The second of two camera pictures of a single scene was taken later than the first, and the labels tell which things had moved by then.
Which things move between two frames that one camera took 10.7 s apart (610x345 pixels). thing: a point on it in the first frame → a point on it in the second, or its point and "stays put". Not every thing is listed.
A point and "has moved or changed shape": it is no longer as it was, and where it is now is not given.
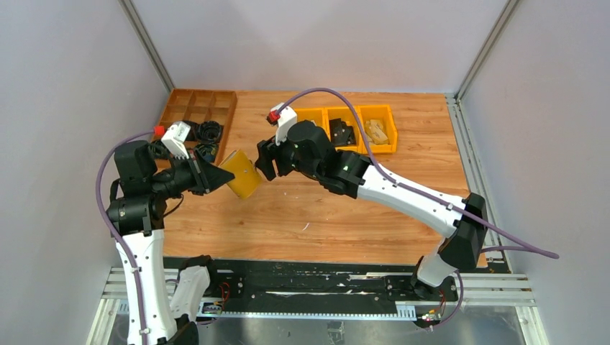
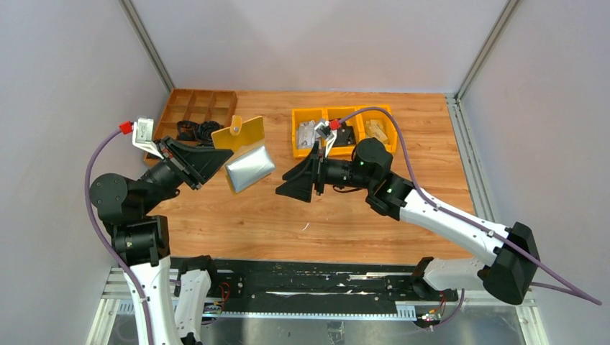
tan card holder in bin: [375, 132] stays put
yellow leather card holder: [247, 177] has moved or changed shape
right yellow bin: [379, 128] stays put
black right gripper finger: [265, 152] → [299, 182]
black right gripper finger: [269, 170] → [303, 170]
